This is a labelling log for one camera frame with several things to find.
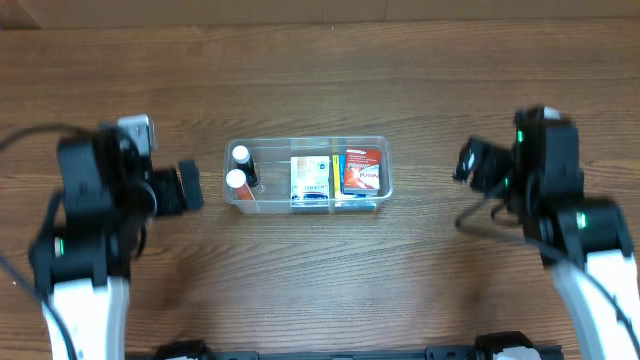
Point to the white Hansaplast plaster box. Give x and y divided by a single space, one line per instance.
310 180

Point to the red Panadol box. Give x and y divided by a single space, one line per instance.
362 171

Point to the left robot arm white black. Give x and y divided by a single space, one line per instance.
96 226

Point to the black tube white cap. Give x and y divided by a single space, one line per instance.
245 162

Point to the blue Vicks VapoDrops box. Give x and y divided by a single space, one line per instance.
347 202

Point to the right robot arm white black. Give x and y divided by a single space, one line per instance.
583 241

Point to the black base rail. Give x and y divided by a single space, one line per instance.
434 352

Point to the orange tube white cap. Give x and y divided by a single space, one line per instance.
236 179

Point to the clear plastic container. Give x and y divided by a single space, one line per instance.
272 158

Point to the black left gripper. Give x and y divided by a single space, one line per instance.
189 185

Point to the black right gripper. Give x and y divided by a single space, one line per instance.
473 163

